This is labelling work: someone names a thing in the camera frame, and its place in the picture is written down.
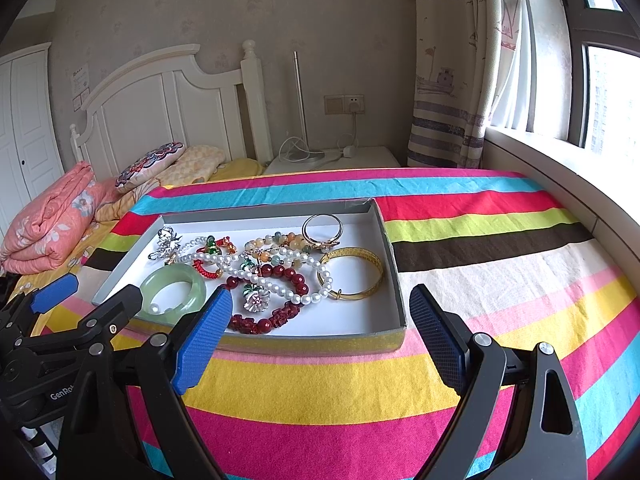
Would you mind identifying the green gem gold brooch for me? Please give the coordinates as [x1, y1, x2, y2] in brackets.
[196, 235, 238, 255]

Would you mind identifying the silver butterfly brooch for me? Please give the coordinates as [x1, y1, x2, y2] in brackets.
[148, 226, 181, 264]

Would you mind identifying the pastel jade bead bracelet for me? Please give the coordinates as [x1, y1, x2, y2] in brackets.
[242, 230, 321, 271]

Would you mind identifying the white pearl necklace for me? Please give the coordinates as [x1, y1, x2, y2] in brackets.
[174, 235, 334, 307]

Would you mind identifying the gold mesh bangle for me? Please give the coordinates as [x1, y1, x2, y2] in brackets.
[317, 247, 385, 301]

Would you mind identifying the grey jewelry tray box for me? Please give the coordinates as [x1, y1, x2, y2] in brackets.
[92, 200, 407, 356]

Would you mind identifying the pink folded quilt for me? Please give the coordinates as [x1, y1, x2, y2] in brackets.
[1, 162, 117, 275]

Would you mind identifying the silver flower brooch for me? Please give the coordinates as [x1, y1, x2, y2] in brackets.
[242, 283, 270, 313]

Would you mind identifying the green jade bangle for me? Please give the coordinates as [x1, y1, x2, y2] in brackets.
[137, 263, 206, 326]

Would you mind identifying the white wardrobe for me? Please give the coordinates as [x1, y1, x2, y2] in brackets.
[0, 42, 64, 234]

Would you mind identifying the beige shell pattern pillow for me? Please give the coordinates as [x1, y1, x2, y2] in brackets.
[94, 145, 226, 222]

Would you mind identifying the embroidered patterned pillow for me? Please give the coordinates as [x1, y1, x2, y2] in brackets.
[115, 142, 186, 194]

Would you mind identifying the white nightstand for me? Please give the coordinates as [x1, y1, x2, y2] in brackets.
[265, 146, 400, 174]

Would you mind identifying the white slim desk lamp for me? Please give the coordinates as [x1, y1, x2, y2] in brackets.
[279, 50, 326, 165]

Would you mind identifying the white bed headboard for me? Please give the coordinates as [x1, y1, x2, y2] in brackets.
[70, 39, 274, 180]

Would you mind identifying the printed striped curtain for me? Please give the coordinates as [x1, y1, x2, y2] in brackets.
[407, 0, 523, 168]

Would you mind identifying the dark framed window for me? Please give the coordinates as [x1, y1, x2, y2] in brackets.
[562, 0, 639, 160]

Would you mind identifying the dark red bead bracelet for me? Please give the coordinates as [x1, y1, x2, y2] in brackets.
[221, 262, 312, 336]

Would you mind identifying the red string gold bead bracelet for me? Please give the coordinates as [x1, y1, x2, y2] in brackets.
[191, 237, 239, 281]

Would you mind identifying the white charger plug cable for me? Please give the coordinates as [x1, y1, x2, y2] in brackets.
[278, 112, 362, 163]

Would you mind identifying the wall power socket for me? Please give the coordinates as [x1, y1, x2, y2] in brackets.
[323, 94, 366, 115]

